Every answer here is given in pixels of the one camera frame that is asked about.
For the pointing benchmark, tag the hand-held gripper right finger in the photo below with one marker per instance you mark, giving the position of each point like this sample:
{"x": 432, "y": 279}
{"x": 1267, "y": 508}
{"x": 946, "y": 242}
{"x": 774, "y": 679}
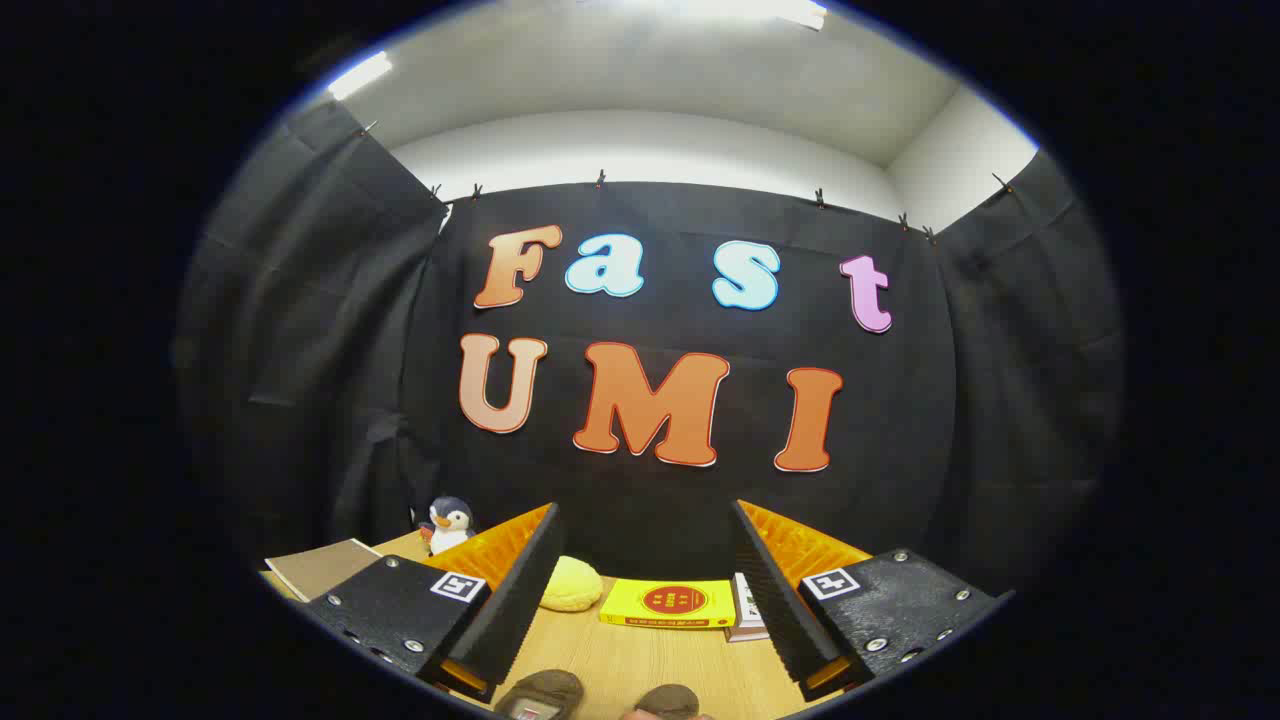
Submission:
{"x": 775, "y": 590}

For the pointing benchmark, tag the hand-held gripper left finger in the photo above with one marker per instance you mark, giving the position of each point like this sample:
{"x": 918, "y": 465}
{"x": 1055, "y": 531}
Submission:
{"x": 520, "y": 600}

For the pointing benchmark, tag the brown fuzzy shoe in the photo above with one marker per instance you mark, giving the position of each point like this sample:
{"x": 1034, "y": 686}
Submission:
{"x": 668, "y": 700}
{"x": 545, "y": 692}

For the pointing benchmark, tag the beige fabric storage box lid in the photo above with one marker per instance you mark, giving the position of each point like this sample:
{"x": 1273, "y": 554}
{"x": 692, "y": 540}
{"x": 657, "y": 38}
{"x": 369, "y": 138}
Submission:
{"x": 320, "y": 568}

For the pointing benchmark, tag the white book with colourful print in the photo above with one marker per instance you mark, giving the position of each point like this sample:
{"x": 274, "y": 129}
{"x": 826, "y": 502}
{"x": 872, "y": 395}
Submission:
{"x": 747, "y": 600}

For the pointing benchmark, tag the brown spine paperback book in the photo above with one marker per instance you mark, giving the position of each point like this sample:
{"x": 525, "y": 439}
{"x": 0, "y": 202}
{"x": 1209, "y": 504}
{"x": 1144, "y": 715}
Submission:
{"x": 745, "y": 634}

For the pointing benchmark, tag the yellow plush bun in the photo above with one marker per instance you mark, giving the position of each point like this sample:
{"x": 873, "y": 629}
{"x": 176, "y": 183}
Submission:
{"x": 572, "y": 585}

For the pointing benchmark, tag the plush penguin toy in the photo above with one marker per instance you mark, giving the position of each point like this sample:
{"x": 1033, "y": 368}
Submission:
{"x": 450, "y": 525}

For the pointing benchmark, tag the yellow book with red circle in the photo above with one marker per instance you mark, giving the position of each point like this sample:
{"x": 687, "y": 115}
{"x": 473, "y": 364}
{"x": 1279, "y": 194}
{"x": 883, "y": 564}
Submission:
{"x": 665, "y": 602}

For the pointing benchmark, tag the ceiling light panel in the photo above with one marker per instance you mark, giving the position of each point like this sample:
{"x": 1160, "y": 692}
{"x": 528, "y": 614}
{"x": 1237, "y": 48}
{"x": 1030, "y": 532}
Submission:
{"x": 720, "y": 10}
{"x": 360, "y": 75}

